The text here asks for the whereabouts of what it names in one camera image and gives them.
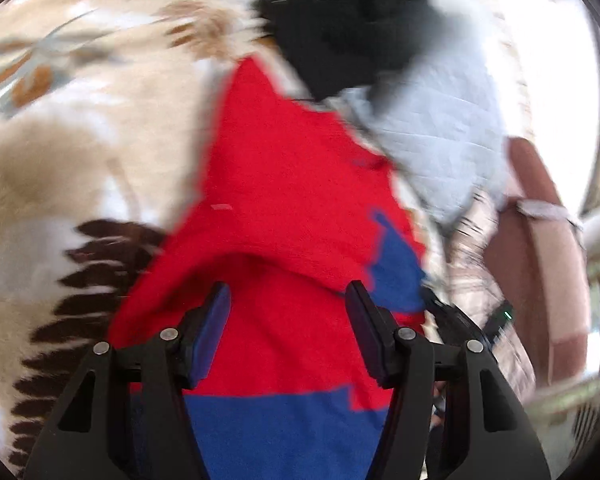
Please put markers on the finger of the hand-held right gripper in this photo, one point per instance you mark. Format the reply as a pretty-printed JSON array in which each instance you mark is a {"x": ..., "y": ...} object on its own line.
[{"x": 450, "y": 322}]

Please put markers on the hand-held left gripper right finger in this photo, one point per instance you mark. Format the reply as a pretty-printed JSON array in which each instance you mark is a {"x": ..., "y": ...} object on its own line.
[{"x": 362, "y": 325}]

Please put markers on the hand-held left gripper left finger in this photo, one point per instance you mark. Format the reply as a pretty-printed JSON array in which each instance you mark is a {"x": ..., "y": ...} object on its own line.
[{"x": 212, "y": 330}]

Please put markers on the red and blue knit sweater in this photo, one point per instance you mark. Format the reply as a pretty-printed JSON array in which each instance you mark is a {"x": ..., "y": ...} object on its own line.
[{"x": 280, "y": 185}]

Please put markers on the striped floral bed sheet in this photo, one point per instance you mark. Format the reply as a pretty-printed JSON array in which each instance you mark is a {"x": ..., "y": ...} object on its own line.
[{"x": 470, "y": 260}]

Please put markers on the white plastic wrap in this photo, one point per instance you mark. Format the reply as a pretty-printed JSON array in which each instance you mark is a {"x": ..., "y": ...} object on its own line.
[{"x": 545, "y": 210}]

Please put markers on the grey quilted pillow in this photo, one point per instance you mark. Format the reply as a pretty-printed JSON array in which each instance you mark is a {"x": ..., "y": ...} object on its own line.
[{"x": 440, "y": 125}]

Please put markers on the cream leaf print blanket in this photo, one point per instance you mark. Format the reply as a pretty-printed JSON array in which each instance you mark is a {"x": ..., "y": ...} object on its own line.
[{"x": 105, "y": 110}]

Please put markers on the black cloth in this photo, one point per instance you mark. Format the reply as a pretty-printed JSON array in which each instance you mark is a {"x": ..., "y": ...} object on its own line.
[{"x": 350, "y": 20}]

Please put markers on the brown bed frame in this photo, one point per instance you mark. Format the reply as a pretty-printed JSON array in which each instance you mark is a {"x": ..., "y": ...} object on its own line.
[{"x": 540, "y": 270}]

